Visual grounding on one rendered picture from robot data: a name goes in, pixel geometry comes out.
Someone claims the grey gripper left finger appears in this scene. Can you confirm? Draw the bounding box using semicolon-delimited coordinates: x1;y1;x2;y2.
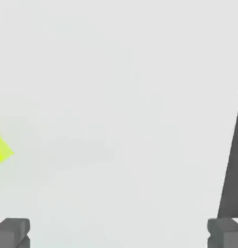
0;217;31;248

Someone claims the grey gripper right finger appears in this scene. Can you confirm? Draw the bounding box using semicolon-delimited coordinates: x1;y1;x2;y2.
207;217;238;248

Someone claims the small yellow cube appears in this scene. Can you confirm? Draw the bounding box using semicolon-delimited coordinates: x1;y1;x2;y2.
0;131;15;167

